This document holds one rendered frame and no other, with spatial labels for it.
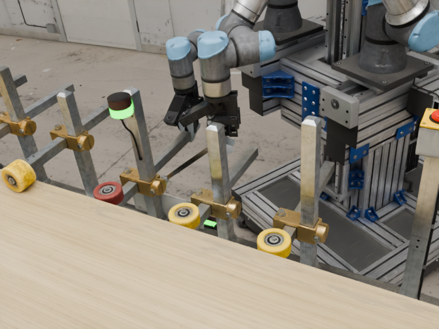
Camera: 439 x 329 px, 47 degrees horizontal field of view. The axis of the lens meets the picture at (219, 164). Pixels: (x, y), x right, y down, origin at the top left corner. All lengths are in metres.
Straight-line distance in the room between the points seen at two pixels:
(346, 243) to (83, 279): 1.29
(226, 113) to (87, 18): 3.86
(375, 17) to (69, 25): 4.03
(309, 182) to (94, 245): 0.54
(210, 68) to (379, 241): 1.23
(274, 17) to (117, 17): 3.03
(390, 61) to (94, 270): 1.04
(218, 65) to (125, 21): 3.59
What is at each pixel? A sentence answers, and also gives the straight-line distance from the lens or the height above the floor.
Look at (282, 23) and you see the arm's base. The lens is 1.97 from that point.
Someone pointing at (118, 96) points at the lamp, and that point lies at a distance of 1.32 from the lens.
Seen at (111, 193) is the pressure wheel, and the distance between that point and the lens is 1.41.
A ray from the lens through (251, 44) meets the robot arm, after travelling 1.26.
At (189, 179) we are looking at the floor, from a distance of 2.94.
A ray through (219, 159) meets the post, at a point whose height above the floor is 1.01.
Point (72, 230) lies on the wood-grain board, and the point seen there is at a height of 0.90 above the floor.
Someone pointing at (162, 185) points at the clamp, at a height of 0.85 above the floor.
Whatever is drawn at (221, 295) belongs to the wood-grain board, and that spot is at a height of 0.90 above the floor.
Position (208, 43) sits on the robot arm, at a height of 1.29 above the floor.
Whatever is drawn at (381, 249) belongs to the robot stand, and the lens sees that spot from 2.19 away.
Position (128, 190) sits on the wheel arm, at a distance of 1.48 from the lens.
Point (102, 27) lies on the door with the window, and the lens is 5.00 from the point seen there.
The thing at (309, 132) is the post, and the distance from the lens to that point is 1.12.
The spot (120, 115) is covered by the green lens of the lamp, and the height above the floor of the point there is 1.12.
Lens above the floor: 1.73
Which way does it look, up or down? 35 degrees down
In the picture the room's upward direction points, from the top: 6 degrees counter-clockwise
